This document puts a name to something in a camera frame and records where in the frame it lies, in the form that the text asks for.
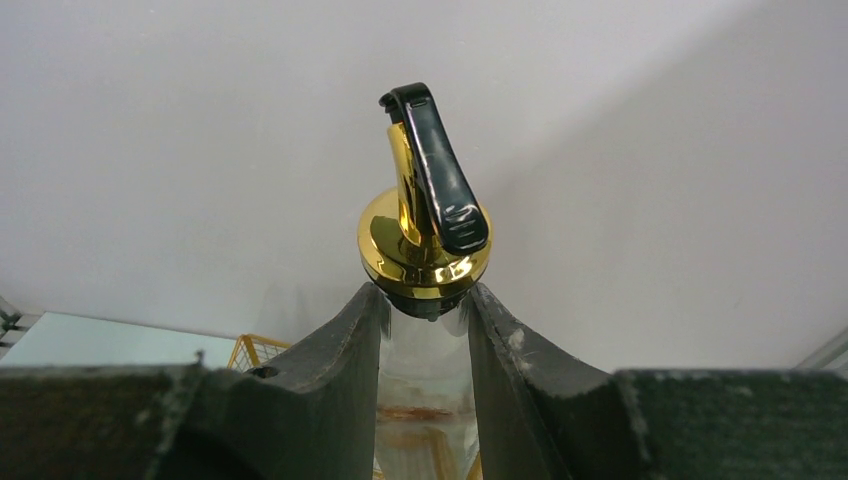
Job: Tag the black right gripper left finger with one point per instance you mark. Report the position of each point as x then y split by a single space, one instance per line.
308 413

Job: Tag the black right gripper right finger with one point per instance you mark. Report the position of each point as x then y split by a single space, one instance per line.
545 414

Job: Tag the yellow wire basket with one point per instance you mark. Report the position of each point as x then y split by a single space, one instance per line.
252 350

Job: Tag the oil bottle with brown liquid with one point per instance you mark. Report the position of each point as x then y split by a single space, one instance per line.
425 243

